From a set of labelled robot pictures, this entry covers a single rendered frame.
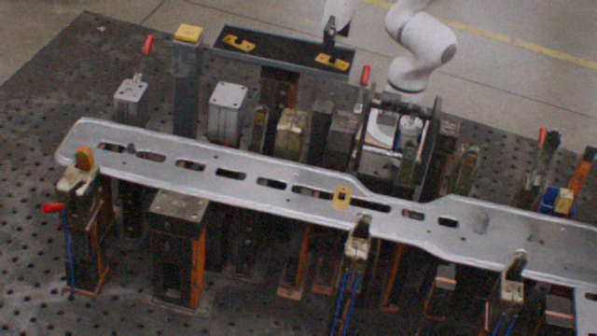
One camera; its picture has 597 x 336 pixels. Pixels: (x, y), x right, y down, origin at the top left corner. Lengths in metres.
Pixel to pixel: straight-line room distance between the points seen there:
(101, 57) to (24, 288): 1.06
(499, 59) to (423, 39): 2.37
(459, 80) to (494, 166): 1.71
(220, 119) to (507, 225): 0.75
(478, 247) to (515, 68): 2.74
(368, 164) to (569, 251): 0.56
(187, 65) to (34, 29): 2.31
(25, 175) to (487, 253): 1.33
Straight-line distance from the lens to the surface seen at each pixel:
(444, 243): 1.89
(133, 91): 2.10
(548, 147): 2.00
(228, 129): 2.02
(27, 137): 2.55
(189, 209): 1.82
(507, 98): 4.29
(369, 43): 4.44
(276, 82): 2.13
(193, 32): 2.16
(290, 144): 2.00
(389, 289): 2.05
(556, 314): 1.87
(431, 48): 2.24
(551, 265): 1.94
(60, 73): 2.82
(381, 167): 2.10
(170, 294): 2.02
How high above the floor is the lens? 2.30
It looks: 41 degrees down
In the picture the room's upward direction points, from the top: 9 degrees clockwise
